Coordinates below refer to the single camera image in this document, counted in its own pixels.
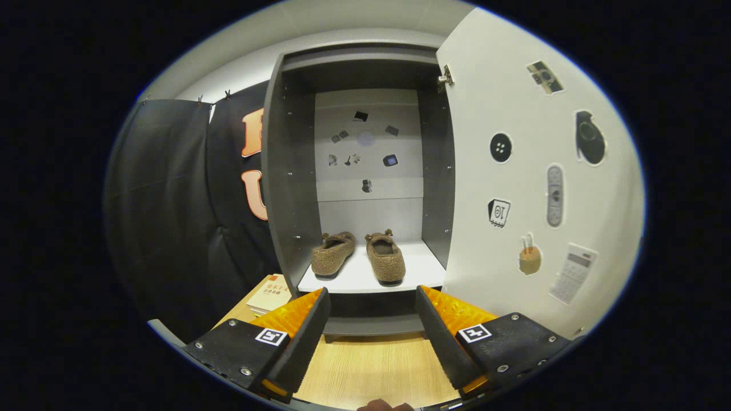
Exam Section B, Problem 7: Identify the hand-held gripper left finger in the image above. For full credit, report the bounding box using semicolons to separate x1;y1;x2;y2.
183;287;332;403

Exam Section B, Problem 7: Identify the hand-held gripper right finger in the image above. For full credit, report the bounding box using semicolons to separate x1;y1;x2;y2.
415;285;575;400

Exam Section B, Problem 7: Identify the brown fuzzy shoe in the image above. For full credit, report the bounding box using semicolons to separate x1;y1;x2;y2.
365;229;407;284
311;231;357;279

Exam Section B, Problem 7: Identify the beige shoe cabinet door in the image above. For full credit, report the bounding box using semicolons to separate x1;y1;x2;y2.
436;7;646;340

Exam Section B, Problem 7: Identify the dark grey shoe cabinet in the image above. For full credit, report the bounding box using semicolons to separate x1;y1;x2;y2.
261;43;457;343

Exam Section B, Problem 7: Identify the beige orange cover book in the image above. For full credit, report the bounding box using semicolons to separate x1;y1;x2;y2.
247;274;294;316

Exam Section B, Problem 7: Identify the black backdrop cloth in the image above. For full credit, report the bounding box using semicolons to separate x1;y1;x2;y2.
103;80;283;343

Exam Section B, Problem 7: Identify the row of black cloth clips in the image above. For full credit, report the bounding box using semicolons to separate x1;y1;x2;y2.
196;88;232;106

